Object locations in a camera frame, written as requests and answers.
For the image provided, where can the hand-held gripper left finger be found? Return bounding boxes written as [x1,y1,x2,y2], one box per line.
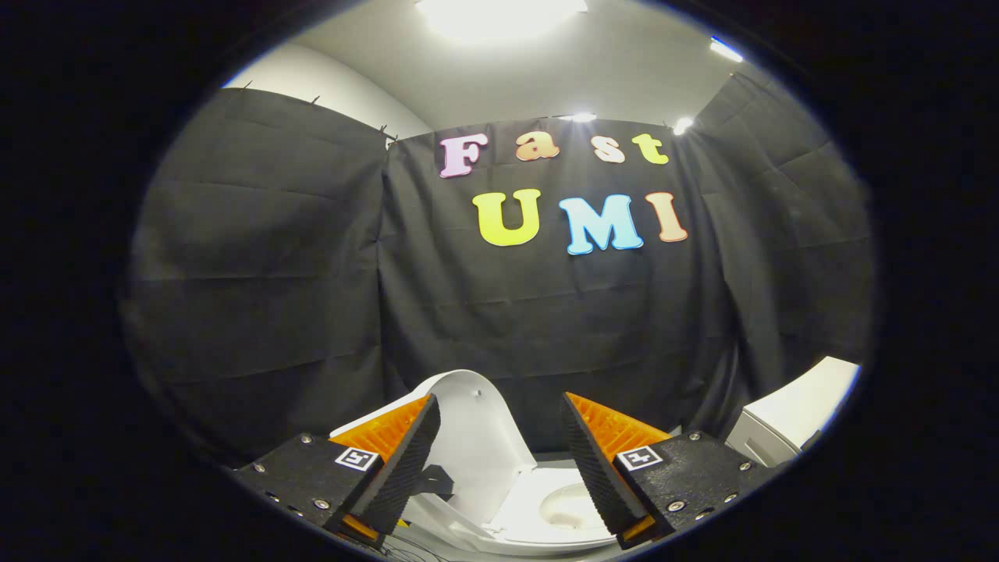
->
[233,393,442,550]

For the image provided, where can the white toilet lid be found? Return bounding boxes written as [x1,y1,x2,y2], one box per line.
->
[330,370,539,532]

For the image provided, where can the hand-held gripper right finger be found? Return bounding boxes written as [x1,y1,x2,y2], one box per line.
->
[562,392,781,551]

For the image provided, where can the grey drawer cabinet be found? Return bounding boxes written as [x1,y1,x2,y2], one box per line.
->
[726,357,862,468]

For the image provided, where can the black backdrop cloth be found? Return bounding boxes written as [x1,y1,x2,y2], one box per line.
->
[117,70,875,469]

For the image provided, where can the white toilet bowl with seat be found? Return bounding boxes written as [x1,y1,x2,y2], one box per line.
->
[406,467,625,557]

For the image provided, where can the large round ceiling light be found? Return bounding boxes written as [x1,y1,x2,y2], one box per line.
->
[414,0,590,44]

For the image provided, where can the thin black floor cables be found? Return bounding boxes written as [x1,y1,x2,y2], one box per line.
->
[382,531,438,560]

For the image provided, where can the black round lid handle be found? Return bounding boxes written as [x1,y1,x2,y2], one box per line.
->
[414,465,455,500]

